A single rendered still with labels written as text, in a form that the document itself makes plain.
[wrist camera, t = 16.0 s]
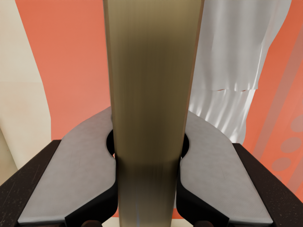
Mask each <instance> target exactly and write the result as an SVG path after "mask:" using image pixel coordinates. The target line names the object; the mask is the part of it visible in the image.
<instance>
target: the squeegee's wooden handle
mask: <svg viewBox="0 0 303 227"><path fill-rule="evenodd" d="M204 2H205V0H104V12H105V25H106V42H107V55H108V68H109V80H110V98H111V111H112V123H113V136H114V149H115V160H116V169H117V181H118V204H119V222H120V227H171V221H172V215H173V208H174V200H175V194H176V186H177V180H178V173H179V165H180V161H181V154H182V148H183V142H184V134H185V128H186V121H187V115H188V107H189V101H190V95H191V89H192V82H193V74H194V68H195V62H196V56H197V47H198V41H199V35H200V29H201V22H202V14H203V8H204Z"/></svg>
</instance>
